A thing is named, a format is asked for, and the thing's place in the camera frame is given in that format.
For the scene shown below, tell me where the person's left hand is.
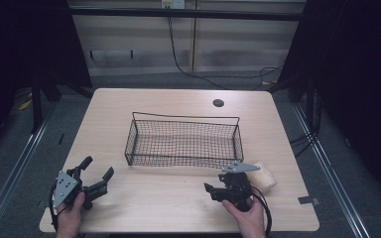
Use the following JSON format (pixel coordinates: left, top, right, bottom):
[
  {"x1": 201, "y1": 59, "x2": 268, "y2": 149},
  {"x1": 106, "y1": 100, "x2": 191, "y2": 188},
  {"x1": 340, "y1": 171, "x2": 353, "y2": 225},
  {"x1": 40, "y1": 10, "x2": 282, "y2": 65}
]
[{"x1": 56, "y1": 191, "x2": 86, "y2": 238}]

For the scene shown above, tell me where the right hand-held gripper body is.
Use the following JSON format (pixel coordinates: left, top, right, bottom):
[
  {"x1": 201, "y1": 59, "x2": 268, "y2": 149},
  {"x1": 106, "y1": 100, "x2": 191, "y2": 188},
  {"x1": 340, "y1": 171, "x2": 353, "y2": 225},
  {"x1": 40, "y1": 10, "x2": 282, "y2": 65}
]
[{"x1": 211, "y1": 161, "x2": 262, "y2": 213}]

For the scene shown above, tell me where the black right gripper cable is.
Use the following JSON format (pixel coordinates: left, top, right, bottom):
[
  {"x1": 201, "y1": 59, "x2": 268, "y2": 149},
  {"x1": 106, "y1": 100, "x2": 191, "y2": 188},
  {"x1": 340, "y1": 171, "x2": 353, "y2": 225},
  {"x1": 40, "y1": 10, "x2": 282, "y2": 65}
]
[{"x1": 250, "y1": 185, "x2": 273, "y2": 238}]

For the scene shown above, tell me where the black horizontal bar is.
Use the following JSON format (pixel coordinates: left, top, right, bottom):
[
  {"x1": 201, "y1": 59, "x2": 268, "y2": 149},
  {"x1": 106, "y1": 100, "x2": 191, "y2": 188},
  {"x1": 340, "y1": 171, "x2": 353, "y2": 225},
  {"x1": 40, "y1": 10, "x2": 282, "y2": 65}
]
[{"x1": 68, "y1": 7, "x2": 305, "y2": 22}]

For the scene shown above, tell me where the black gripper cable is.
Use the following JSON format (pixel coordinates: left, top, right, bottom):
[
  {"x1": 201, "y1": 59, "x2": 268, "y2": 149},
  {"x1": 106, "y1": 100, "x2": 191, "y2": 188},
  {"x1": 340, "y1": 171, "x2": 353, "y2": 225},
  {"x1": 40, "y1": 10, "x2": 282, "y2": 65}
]
[
  {"x1": 250, "y1": 185, "x2": 273, "y2": 238},
  {"x1": 48, "y1": 182, "x2": 60, "y2": 232}
]

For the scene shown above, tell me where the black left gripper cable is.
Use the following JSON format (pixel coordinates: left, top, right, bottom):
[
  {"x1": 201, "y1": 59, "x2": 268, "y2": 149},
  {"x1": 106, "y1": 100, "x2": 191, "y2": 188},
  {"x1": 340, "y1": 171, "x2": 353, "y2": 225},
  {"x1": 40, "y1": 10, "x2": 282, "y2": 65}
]
[{"x1": 48, "y1": 182, "x2": 60, "y2": 232}]

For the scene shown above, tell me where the dark curtain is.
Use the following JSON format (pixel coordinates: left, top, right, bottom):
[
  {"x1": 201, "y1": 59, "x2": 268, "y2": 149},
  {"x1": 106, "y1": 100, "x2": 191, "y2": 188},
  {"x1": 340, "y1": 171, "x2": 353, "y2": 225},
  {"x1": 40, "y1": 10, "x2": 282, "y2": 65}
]
[
  {"x1": 277, "y1": 0, "x2": 381, "y2": 211},
  {"x1": 0, "y1": 0, "x2": 93, "y2": 165}
]

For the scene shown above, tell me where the white wall power outlet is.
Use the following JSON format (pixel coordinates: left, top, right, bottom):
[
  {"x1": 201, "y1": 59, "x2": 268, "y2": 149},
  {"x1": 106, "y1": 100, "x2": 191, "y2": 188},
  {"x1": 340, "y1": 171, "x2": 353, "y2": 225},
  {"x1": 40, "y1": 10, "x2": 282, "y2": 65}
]
[{"x1": 161, "y1": 0, "x2": 187, "y2": 10}]

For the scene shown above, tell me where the yellow floor tape piece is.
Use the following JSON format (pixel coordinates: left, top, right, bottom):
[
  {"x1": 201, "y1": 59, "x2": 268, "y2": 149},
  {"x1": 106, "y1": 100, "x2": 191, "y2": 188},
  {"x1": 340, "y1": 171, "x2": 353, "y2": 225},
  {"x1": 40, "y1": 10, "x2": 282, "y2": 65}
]
[{"x1": 18, "y1": 98, "x2": 33, "y2": 111}]

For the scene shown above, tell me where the long black wall cable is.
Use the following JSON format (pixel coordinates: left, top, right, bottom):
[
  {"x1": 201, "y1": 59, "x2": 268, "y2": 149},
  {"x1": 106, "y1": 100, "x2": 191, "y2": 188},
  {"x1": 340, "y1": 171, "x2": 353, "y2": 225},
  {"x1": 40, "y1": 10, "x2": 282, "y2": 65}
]
[{"x1": 167, "y1": 15, "x2": 284, "y2": 91}]

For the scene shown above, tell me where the grey floor tape piece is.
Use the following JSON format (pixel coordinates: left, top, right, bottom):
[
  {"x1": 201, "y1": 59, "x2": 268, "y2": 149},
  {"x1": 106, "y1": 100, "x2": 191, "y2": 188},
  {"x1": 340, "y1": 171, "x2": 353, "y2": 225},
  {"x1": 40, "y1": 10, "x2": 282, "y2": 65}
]
[{"x1": 298, "y1": 195, "x2": 321, "y2": 206}]

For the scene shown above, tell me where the pale yellow corn cob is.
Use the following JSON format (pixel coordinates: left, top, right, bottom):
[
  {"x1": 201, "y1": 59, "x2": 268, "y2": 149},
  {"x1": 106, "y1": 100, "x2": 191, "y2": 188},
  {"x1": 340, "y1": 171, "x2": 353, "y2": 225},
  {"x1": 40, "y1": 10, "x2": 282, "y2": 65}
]
[{"x1": 246, "y1": 162, "x2": 278, "y2": 193}]

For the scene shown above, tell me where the black wire mesh basket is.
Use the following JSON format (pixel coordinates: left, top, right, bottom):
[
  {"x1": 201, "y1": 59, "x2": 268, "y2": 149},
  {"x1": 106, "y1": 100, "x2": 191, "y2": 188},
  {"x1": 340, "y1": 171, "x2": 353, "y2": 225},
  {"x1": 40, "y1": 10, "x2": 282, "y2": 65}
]
[{"x1": 124, "y1": 111, "x2": 245, "y2": 169}]

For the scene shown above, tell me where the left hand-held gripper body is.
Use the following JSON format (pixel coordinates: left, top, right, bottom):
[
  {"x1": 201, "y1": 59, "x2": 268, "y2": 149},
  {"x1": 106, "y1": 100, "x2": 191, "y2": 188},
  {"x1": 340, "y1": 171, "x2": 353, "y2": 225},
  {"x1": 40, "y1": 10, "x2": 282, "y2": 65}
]
[{"x1": 51, "y1": 168, "x2": 95, "y2": 211}]

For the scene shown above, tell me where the metal floor rail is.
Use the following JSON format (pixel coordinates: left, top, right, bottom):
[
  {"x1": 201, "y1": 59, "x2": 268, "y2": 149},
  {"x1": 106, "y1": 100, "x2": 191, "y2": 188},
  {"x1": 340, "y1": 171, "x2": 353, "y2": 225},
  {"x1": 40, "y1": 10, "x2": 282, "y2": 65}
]
[
  {"x1": 0, "y1": 107, "x2": 58, "y2": 238},
  {"x1": 292, "y1": 102, "x2": 373, "y2": 238}
]

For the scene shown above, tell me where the person's right hand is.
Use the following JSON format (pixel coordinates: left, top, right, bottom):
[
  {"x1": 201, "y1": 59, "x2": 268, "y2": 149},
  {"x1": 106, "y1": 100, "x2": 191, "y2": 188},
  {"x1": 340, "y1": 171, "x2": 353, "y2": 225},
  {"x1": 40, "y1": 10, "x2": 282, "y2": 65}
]
[{"x1": 221, "y1": 196, "x2": 267, "y2": 238}]

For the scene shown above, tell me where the black stand leg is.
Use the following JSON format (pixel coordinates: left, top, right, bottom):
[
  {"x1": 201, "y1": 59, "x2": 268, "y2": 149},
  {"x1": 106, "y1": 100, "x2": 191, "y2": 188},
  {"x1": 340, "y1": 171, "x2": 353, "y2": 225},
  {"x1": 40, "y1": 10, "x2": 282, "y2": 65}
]
[{"x1": 30, "y1": 77, "x2": 45, "y2": 134}]

